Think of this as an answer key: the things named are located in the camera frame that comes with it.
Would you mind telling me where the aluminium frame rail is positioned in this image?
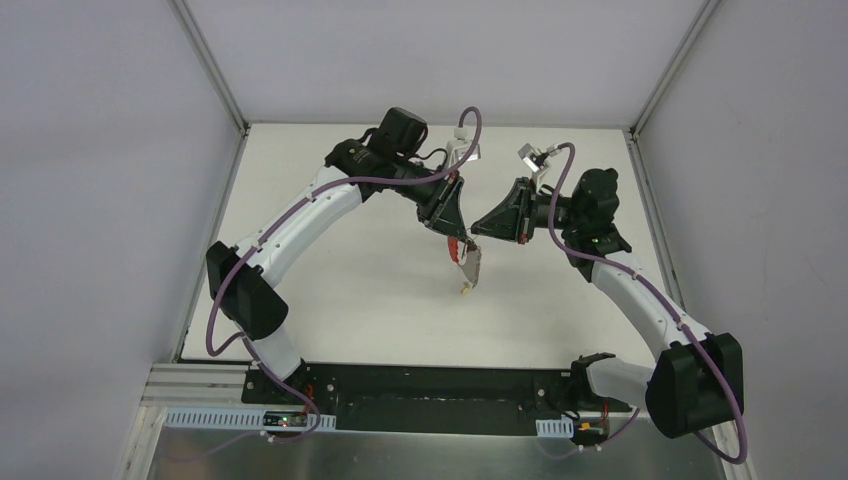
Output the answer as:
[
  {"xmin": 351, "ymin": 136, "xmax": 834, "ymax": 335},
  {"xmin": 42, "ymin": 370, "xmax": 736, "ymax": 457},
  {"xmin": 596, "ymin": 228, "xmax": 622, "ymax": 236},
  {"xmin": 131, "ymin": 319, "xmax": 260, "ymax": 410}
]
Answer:
[{"xmin": 141, "ymin": 363, "xmax": 248, "ymax": 407}]

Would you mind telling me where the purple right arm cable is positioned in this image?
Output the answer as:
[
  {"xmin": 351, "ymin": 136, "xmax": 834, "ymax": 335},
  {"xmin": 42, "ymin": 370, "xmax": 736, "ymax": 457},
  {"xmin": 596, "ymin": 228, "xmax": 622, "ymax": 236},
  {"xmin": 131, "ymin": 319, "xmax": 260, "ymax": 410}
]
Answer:
[{"xmin": 546, "ymin": 142, "xmax": 750, "ymax": 466}]

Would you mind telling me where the red-handled metal key holder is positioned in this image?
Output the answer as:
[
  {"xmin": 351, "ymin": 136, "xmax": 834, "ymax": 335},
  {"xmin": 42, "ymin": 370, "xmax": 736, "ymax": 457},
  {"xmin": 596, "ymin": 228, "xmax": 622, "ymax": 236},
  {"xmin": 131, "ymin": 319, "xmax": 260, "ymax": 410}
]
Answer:
[{"xmin": 447, "ymin": 238, "xmax": 482, "ymax": 291}]

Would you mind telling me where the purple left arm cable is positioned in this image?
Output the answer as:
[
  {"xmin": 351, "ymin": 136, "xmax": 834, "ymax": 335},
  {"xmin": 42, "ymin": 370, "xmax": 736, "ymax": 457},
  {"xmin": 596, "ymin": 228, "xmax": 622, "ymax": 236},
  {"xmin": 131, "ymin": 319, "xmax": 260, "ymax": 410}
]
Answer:
[{"xmin": 165, "ymin": 106, "xmax": 484, "ymax": 458}]

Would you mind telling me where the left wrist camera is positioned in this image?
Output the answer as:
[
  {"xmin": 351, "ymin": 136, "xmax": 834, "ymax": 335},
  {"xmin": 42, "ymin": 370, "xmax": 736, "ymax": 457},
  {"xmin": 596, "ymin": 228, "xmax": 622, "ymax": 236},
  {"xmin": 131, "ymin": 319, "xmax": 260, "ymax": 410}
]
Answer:
[{"xmin": 442, "ymin": 127, "xmax": 481, "ymax": 169}]

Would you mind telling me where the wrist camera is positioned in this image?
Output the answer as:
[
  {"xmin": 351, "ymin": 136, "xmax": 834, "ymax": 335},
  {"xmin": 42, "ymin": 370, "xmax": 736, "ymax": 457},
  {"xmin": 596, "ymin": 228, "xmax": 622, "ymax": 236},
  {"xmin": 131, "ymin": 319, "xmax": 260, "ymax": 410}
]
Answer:
[
  {"xmin": 442, "ymin": 127, "xmax": 481, "ymax": 169},
  {"xmin": 518, "ymin": 143, "xmax": 550, "ymax": 174}
]

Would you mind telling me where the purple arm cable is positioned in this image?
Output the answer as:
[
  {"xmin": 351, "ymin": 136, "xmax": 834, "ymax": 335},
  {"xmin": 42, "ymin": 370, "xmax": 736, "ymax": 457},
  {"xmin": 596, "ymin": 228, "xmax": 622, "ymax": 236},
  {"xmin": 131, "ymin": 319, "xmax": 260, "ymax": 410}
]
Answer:
[
  {"xmin": 546, "ymin": 142, "xmax": 750, "ymax": 466},
  {"xmin": 165, "ymin": 106, "xmax": 484, "ymax": 458}
]

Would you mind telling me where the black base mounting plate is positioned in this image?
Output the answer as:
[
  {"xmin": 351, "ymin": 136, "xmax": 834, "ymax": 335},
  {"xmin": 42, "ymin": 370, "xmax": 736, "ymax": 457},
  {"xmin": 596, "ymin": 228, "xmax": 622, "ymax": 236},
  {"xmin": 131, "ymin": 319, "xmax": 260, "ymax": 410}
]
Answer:
[{"xmin": 241, "ymin": 363, "xmax": 630, "ymax": 436}]

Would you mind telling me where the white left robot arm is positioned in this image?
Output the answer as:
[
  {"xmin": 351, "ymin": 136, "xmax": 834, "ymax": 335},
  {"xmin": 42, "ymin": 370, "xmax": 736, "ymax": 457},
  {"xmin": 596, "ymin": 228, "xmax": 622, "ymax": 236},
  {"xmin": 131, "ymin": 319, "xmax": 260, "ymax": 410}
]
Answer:
[{"xmin": 205, "ymin": 106, "xmax": 482, "ymax": 405}]

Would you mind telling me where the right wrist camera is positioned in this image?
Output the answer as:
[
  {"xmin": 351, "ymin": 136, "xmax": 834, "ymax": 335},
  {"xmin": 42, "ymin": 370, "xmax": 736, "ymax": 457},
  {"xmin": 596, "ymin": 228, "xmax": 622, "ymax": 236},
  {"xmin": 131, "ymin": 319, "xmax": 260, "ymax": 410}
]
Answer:
[{"xmin": 518, "ymin": 143, "xmax": 550, "ymax": 174}]

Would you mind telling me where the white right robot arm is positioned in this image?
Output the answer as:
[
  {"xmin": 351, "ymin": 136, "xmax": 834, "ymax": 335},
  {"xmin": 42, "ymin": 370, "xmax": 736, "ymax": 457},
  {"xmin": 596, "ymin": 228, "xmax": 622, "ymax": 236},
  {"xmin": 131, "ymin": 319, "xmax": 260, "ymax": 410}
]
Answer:
[{"xmin": 471, "ymin": 169, "xmax": 744, "ymax": 438}]

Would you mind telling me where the white cable duct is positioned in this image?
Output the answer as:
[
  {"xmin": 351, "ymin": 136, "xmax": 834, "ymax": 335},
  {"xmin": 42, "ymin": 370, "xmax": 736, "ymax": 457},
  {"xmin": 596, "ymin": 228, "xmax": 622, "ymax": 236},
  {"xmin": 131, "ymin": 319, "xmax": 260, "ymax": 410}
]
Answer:
[{"xmin": 163, "ymin": 407, "xmax": 337, "ymax": 433}]

